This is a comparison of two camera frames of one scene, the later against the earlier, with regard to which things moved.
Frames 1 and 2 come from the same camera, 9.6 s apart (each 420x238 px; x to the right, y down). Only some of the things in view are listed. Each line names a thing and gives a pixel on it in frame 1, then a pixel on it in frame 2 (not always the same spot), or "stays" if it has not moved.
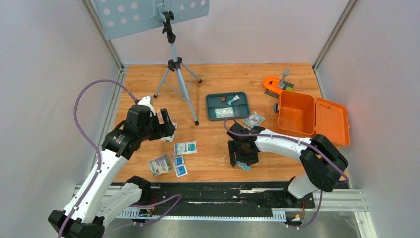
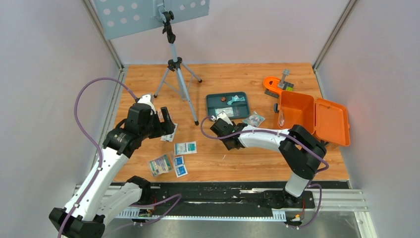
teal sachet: (243, 165) → (236, 98)
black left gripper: (169, 127) stays
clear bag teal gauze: (227, 112) stays
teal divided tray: (227, 106) stays
